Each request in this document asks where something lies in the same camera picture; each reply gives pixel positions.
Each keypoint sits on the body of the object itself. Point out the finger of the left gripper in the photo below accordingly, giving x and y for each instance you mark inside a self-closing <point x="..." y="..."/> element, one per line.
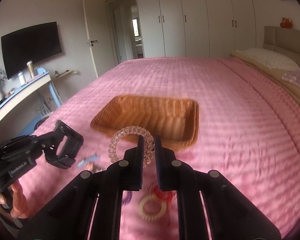
<point x="60" y="136"/>
<point x="63" y="160"/>

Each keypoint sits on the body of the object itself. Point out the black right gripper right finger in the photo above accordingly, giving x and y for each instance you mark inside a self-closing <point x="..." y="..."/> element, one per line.
<point x="209" y="206"/>

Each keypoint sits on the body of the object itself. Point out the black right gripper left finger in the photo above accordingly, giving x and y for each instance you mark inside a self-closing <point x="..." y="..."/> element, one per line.
<point x="89" y="207"/>

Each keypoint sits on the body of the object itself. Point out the white bedroom door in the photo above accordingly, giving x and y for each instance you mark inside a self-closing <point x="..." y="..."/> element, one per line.
<point x="98" y="35"/>

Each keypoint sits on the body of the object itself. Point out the person's left hand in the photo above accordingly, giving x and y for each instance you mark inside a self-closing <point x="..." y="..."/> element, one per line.
<point x="20" y="209"/>

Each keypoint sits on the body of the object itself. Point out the grey hair clip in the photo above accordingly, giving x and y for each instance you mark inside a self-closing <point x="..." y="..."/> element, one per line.
<point x="90" y="164"/>

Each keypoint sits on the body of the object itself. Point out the white desk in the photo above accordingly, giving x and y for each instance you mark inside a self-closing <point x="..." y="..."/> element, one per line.
<point x="28" y="89"/>

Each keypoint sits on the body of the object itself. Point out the white small bottle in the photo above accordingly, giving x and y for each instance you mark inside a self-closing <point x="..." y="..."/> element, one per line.
<point x="22" y="79"/>

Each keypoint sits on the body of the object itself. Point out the pink bed blanket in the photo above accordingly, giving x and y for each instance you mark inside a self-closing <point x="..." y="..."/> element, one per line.
<point x="249" y="126"/>

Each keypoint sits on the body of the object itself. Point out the beige thermos bottle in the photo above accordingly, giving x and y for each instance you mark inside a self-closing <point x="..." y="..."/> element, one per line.
<point x="31" y="69"/>

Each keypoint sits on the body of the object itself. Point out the woven wicker basket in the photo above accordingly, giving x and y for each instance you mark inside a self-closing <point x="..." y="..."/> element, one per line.
<point x="175" y="121"/>

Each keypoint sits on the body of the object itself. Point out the beige folded duvet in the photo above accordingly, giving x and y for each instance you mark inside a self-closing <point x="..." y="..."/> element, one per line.
<point x="274" y="74"/>

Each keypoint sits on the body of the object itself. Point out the white wardrobe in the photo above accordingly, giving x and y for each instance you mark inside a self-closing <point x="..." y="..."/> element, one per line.
<point x="196" y="28"/>

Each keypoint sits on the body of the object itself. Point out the white dotted pillow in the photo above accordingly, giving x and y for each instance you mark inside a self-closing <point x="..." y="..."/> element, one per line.
<point x="270" y="59"/>

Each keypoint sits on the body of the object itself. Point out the beige bed headboard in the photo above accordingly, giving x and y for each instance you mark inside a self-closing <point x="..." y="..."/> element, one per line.
<point x="283" y="41"/>

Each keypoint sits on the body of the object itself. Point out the red plush toy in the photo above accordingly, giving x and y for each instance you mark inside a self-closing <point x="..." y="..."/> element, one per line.
<point x="286" y="23"/>

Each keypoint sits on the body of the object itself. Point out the red string ornament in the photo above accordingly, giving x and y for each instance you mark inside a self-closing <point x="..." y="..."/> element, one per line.
<point x="164" y="196"/>

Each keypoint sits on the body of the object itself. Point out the small wall shelf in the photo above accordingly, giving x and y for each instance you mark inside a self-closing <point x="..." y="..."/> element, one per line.
<point x="67" y="72"/>

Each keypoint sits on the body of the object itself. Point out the black wall television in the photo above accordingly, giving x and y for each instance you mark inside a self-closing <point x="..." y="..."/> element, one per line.
<point x="35" y="43"/>

